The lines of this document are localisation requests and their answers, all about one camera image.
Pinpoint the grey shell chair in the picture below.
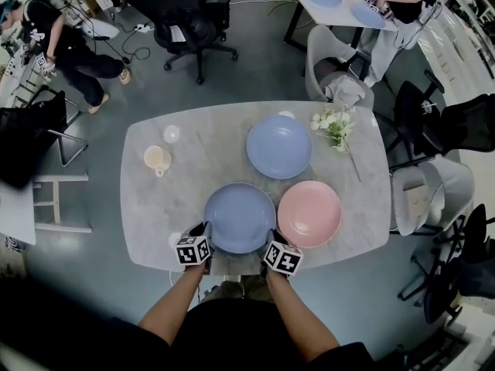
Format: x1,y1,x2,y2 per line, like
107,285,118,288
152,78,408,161
389,155,476,237
304,24,375,110

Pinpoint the white side table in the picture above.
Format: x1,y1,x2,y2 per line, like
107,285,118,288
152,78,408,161
0,173,94,247

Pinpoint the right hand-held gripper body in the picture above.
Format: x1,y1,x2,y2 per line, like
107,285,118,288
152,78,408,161
259,240,303,284

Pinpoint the person's right forearm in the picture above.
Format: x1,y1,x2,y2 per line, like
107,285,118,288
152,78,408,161
265,271,340,363

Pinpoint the white crumpled cloth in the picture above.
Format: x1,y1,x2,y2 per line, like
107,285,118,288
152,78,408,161
323,74,367,104

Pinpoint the black floor cable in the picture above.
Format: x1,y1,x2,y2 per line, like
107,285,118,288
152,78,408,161
92,13,155,65

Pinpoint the black mesh visitor chair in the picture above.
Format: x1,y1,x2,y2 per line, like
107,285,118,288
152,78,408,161
0,86,89,189

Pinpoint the pink plate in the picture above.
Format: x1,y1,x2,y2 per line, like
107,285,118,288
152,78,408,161
277,180,343,249

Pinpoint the cream mug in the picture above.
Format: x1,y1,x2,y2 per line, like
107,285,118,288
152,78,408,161
143,145,173,178

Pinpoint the person's black shirt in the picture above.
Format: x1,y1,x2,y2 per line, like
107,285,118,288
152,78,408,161
0,276,378,371

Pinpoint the cardboard box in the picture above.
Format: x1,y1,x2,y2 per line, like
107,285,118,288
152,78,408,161
401,178,433,220

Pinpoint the white equipment bench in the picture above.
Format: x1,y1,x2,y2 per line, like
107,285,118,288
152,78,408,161
0,32,43,110

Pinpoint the white artificial flower sprig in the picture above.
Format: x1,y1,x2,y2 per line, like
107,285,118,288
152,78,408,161
310,104,363,183

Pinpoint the black office chair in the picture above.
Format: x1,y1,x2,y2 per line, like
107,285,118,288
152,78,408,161
373,70,495,172
125,0,240,86
397,203,495,326

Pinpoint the person's left forearm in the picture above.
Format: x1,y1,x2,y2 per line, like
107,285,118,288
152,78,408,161
137,263,209,348

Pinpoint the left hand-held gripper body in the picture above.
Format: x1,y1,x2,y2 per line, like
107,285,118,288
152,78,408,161
176,236,213,276

